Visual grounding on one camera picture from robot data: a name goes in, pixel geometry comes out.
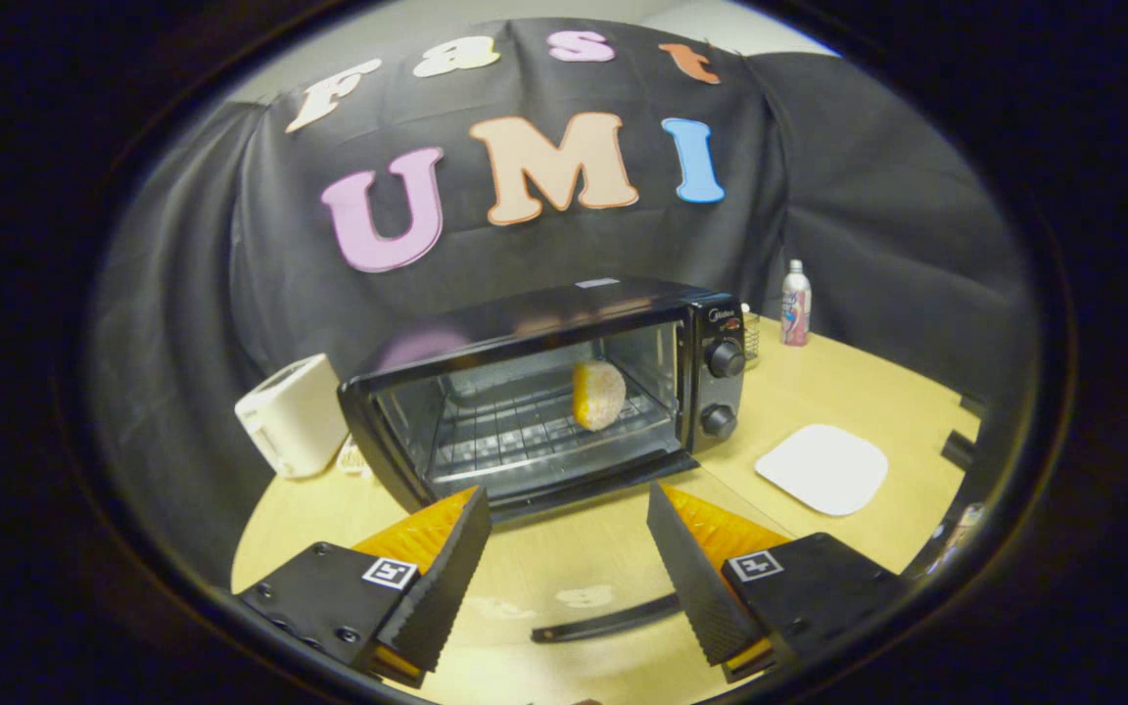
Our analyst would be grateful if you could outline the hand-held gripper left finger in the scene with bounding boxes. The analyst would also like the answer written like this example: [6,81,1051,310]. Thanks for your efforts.
[234,487,493,686]

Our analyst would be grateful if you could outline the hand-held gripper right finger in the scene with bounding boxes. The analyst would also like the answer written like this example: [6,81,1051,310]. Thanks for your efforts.
[647,483,908,683]

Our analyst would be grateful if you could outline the sugared bread bun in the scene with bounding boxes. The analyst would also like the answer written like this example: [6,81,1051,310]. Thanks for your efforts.
[572,359,627,432]

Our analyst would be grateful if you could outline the black toaster oven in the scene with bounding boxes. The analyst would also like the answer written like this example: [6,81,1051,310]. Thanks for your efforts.
[337,277,790,644]

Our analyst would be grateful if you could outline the white bread toaster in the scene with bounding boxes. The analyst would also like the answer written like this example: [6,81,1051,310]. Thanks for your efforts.
[234,353,350,480]

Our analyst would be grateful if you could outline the white divided snack tray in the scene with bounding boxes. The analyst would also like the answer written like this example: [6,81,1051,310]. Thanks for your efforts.
[337,436,375,481]

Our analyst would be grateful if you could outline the white square plate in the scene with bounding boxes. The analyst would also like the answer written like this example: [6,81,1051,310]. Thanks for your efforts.
[755,423,889,517]

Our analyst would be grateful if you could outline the white pink spray bottle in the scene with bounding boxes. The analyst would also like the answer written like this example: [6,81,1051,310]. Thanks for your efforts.
[780,259,813,347]

